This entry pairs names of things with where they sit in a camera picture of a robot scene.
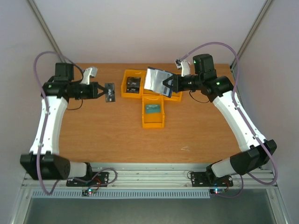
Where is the black VIP credit card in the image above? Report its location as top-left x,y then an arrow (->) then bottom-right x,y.
126,87 -> 140,94
105,83 -> 116,103

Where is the blue card holder wallet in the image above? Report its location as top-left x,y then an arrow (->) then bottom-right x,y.
144,67 -> 173,98

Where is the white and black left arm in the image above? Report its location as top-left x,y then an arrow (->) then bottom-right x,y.
20,63 -> 107,186

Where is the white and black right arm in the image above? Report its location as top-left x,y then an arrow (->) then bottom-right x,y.
163,54 -> 277,185

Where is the black credit card in bin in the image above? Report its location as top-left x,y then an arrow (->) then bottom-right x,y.
126,77 -> 141,87

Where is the teal credit card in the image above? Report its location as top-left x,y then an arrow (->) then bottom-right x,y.
145,104 -> 161,114

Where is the orange bin back right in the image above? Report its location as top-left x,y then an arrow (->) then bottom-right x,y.
163,92 -> 183,102

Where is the orange bin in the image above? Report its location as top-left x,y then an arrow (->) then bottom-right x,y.
141,89 -> 161,97
142,96 -> 165,128
163,92 -> 183,102
121,70 -> 146,99

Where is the orange bin back middle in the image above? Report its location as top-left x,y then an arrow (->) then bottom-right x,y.
141,89 -> 161,97

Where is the orange bin back left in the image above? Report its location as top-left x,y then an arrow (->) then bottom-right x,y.
121,70 -> 146,99

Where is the orange bin front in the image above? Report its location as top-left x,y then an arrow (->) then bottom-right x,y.
142,96 -> 165,128

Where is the left controller board with LEDs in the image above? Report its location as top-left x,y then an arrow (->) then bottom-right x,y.
82,189 -> 97,196

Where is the controller board with leds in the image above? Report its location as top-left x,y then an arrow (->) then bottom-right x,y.
210,188 -> 226,195
82,189 -> 97,196

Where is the right controller board with LEDs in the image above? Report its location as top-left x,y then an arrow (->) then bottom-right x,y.
210,188 -> 226,195

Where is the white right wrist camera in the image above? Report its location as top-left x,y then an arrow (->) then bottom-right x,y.
175,59 -> 191,77

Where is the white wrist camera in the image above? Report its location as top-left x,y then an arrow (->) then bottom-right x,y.
80,66 -> 98,85
175,59 -> 191,77

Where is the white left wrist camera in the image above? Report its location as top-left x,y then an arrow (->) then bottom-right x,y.
80,66 -> 98,85

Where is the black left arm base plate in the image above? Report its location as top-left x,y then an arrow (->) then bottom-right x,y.
66,172 -> 109,188

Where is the aluminium rail frame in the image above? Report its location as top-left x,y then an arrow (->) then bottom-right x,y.
21,162 -> 278,190

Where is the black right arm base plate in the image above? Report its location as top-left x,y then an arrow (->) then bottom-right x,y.
187,171 -> 234,188

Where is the grey slotted cable duct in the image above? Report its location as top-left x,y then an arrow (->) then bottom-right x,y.
31,189 -> 211,199

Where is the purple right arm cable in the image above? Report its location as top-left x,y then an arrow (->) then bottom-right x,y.
178,42 -> 279,198

